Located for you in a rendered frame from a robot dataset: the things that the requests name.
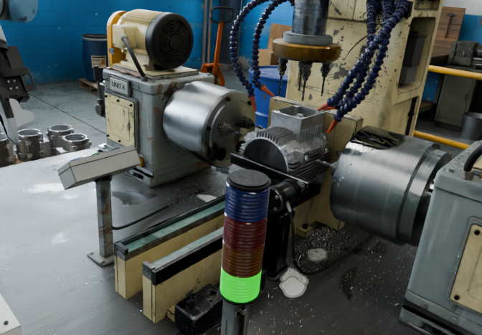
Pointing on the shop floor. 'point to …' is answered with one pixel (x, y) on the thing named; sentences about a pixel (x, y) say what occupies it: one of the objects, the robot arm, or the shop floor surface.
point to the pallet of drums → (97, 46)
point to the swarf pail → (472, 125)
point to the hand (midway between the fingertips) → (11, 139)
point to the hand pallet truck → (216, 52)
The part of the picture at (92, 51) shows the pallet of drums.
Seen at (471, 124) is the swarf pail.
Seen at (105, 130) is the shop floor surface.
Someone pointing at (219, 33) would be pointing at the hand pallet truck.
